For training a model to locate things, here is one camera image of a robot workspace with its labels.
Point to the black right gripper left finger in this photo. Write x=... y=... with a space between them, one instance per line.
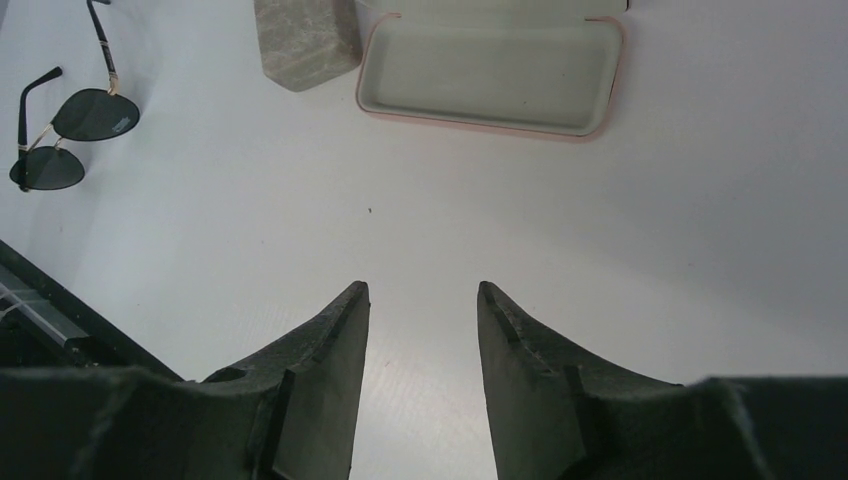
x=287 y=411

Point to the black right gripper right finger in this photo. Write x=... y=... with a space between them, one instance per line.
x=558 y=411

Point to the pink glasses case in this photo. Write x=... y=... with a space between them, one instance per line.
x=536 y=67

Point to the gold frame dark sunglasses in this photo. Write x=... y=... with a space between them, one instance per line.
x=89 y=115

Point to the grey marbled glasses case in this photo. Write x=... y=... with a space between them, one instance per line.
x=305 y=43

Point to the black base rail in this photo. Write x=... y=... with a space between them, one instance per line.
x=43 y=324

